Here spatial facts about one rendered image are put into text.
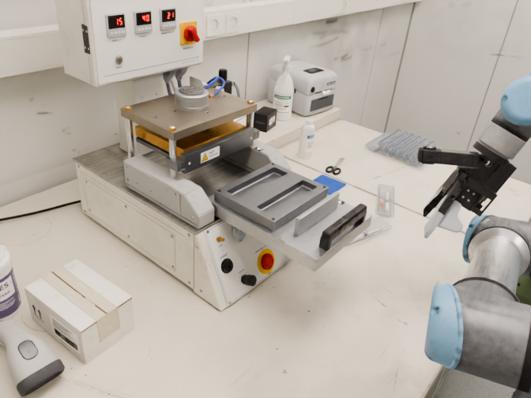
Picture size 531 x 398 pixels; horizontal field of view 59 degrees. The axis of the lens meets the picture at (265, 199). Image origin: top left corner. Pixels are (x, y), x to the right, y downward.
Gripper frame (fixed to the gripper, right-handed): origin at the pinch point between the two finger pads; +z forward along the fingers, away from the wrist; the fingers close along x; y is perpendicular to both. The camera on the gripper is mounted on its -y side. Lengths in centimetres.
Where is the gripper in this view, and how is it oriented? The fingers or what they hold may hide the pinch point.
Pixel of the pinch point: (420, 225)
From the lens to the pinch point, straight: 103.0
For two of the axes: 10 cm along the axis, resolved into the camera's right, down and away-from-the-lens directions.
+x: 2.9, -2.5, 9.2
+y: 8.2, 5.5, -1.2
